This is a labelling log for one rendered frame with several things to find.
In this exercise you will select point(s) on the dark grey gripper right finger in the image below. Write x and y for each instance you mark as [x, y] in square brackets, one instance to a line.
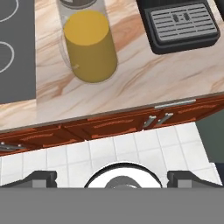
[179, 178]

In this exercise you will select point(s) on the black hob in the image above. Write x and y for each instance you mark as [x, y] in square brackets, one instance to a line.
[17, 73]

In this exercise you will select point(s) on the clear pitcher with yellow juice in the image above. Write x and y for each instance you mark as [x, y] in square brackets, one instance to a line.
[89, 49]

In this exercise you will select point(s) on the black coffee machine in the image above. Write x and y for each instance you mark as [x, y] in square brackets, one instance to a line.
[180, 26]

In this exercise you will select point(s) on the brown wooden cupboard door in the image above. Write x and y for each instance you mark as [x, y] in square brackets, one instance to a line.
[198, 112]
[108, 127]

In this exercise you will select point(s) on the round white and black object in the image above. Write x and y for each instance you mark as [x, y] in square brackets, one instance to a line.
[96, 179]

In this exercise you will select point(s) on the brown wooden drawer front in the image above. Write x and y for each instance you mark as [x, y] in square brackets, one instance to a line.
[38, 138]

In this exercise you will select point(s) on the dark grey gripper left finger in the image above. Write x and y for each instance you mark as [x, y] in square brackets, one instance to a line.
[43, 178]

